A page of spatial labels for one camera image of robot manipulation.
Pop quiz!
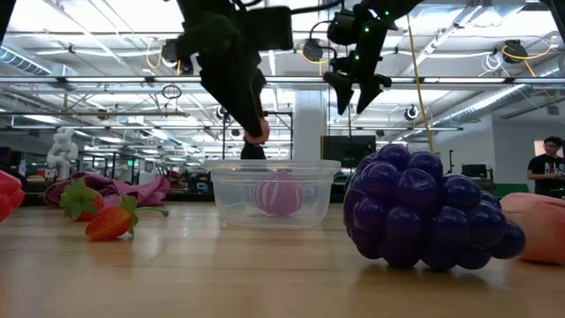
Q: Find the toy strawberry with long stem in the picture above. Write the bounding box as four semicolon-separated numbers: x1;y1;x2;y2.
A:
85;194;170;242

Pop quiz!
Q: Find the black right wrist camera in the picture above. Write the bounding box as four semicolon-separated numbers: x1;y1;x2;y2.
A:
327;11;367;47

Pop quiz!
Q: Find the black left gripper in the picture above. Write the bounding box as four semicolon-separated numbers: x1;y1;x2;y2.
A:
176;12;267;139

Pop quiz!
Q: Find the black monitor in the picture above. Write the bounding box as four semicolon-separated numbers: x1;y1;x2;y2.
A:
320;134;377;169

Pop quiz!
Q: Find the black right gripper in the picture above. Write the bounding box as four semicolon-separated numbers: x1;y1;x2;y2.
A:
324;17;393;116

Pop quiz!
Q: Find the white robot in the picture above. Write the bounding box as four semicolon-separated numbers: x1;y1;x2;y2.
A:
46;127;79;180

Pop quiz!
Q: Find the white square pillar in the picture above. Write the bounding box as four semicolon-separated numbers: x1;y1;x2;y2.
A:
293;87;330;163

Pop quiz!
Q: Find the purple cloth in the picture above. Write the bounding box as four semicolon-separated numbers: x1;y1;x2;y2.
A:
42;171;171;208

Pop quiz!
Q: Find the clear plastic tupperware container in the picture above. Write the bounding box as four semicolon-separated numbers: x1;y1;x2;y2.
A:
205;158;342;230

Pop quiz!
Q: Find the red toy strawberry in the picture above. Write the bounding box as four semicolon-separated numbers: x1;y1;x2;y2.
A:
59;178;106;223

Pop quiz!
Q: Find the pink toy peach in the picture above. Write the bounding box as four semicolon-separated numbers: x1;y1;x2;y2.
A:
500;192;565;266
244;117;271;146

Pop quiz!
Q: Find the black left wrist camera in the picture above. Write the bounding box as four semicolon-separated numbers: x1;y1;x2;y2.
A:
253;5;295;52

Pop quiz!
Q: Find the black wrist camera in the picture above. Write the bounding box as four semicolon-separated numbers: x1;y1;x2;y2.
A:
327;11;367;47
253;5;295;52

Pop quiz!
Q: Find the red toy bell pepper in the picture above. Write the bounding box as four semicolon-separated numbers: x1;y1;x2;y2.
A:
0;170;26;223

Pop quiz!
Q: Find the purple toy grape bunch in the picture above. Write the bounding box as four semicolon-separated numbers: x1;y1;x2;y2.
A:
343;143;527;271

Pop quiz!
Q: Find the purple striped toy onion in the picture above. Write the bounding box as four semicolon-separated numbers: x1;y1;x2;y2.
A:
253;170;305;217

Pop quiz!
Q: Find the yellow cable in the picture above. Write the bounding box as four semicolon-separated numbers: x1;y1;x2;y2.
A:
405;15;436;154

